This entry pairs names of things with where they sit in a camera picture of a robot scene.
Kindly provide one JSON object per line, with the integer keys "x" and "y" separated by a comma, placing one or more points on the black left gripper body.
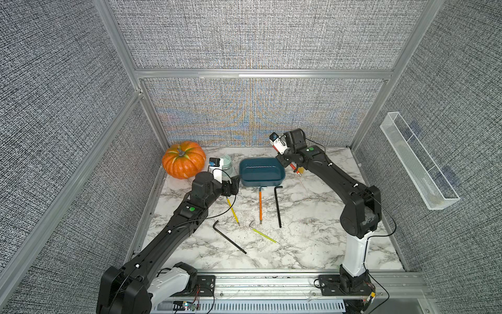
{"x": 227, "y": 191}

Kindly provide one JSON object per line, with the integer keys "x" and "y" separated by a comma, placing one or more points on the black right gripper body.
{"x": 289, "y": 155}

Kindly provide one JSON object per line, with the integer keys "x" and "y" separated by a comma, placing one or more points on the yellow sleeved hex key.
{"x": 233, "y": 211}

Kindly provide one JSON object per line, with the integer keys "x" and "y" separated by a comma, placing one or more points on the long black hex key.
{"x": 277, "y": 205}

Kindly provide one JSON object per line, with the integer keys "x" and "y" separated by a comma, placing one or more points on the orange sleeved hex key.
{"x": 260, "y": 205}

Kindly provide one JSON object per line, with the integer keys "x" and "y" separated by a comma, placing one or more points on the lime green sleeved hex key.
{"x": 251, "y": 226}

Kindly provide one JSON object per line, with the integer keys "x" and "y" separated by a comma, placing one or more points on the red sleeved hex key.
{"x": 294, "y": 167}

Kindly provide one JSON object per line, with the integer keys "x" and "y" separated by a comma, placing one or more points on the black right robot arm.
{"x": 362, "y": 211}

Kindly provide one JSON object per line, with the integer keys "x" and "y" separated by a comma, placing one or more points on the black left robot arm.
{"x": 125, "y": 289}

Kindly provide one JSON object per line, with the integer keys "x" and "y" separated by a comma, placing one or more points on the teal storage box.
{"x": 261, "y": 172}

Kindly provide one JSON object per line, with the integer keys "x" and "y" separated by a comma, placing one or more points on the mint green lidded jar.
{"x": 228, "y": 170}

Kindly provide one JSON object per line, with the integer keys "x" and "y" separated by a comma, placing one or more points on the orange pumpkin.
{"x": 184, "y": 160}

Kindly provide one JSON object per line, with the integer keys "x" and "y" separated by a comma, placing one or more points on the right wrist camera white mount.
{"x": 278, "y": 142}

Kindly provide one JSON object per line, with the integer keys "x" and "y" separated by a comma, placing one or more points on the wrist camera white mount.
{"x": 215, "y": 167}
{"x": 278, "y": 142}

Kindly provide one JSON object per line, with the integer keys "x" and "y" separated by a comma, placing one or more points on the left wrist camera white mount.
{"x": 215, "y": 167}

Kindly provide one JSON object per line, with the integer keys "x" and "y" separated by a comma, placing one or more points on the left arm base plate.
{"x": 202, "y": 285}

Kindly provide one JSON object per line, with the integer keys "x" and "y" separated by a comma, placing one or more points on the aluminium front rail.
{"x": 270, "y": 285}

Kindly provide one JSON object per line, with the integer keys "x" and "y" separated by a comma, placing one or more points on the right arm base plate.
{"x": 345, "y": 285}

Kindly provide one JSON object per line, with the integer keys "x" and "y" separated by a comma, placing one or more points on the white slotted cable duct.
{"x": 252, "y": 306}

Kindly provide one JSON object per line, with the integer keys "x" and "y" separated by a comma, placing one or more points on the clear acrylic wall shelf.
{"x": 434, "y": 188}

